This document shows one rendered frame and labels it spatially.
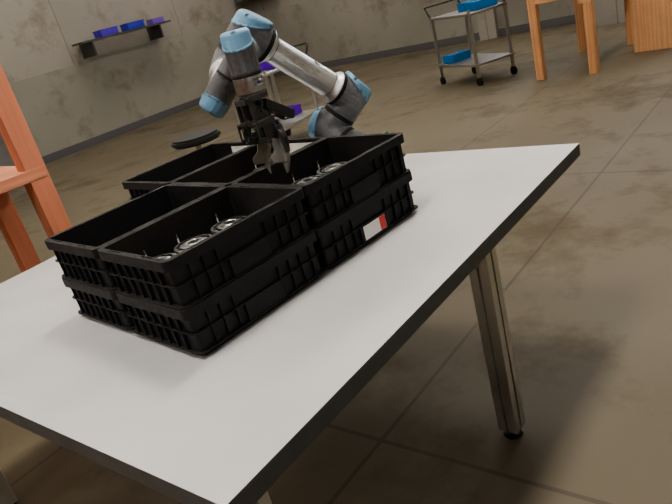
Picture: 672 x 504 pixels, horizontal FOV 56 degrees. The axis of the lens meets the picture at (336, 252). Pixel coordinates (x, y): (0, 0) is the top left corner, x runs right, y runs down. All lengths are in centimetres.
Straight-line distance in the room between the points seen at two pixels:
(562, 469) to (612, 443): 17
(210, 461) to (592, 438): 124
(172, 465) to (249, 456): 13
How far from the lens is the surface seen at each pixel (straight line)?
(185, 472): 108
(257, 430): 109
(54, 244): 173
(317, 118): 224
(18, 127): 322
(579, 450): 197
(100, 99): 1182
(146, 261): 132
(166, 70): 1269
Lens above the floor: 132
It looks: 22 degrees down
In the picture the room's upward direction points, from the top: 15 degrees counter-clockwise
